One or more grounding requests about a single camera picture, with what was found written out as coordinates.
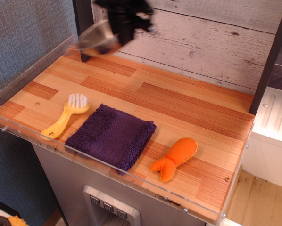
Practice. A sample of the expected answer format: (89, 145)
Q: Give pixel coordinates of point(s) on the grey water dispenser panel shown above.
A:
(105, 210)

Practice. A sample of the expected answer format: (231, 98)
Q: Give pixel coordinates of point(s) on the silver toy fridge cabinet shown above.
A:
(67, 179)

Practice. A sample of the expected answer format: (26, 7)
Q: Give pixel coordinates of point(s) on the orange plush gold fish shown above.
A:
(180, 152)

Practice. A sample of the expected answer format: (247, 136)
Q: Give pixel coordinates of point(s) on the white toy sink counter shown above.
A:
(262, 156)

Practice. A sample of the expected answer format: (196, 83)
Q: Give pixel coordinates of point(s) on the yellow brush with white bristles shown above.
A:
(76, 104)

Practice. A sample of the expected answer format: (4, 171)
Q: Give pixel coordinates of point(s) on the stainless steel pot with handles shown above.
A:
(97, 40)

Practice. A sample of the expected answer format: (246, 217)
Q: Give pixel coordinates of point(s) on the purple folded towel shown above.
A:
(113, 136)

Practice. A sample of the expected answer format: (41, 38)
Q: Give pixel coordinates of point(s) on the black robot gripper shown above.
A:
(123, 17)

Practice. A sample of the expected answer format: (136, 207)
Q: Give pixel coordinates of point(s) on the orange plush toy at corner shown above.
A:
(16, 221)

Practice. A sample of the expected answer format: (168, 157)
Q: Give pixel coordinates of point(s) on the dark right vertical post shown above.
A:
(268, 68)

